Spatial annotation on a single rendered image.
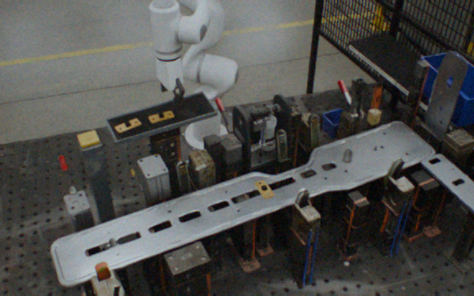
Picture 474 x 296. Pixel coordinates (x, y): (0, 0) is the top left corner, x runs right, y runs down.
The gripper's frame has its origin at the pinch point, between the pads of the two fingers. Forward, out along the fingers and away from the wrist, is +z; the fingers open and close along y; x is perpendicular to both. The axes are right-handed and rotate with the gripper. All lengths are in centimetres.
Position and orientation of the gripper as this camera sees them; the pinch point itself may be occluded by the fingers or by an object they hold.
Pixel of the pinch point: (172, 95)
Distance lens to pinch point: 172.9
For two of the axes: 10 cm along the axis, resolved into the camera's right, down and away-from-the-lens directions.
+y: 5.2, 5.8, -6.3
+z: -0.1, 7.4, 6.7
